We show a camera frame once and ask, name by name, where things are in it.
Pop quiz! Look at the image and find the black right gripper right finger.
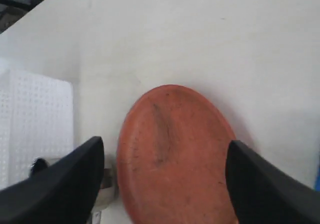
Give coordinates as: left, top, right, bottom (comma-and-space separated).
225, 140, 320, 224

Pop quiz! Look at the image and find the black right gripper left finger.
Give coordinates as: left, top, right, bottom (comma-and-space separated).
0, 136, 105, 224

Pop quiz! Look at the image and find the shiny steel cup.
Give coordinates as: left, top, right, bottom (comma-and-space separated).
92, 154, 118, 212

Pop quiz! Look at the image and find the white woven plastic basket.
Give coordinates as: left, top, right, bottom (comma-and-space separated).
0, 59, 74, 189

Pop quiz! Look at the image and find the brown ceramic plate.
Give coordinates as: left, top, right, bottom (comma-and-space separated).
116, 84, 238, 224

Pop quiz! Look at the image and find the steel fork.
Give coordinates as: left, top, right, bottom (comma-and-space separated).
91, 211, 102, 224

